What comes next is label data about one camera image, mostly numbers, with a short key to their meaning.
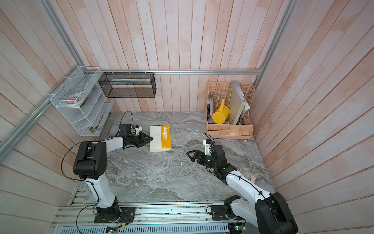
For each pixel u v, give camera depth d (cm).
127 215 73
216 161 65
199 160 73
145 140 90
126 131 82
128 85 107
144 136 91
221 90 109
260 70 93
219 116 96
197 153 73
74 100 69
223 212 73
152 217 73
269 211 40
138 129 95
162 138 99
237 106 87
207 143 78
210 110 97
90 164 51
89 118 78
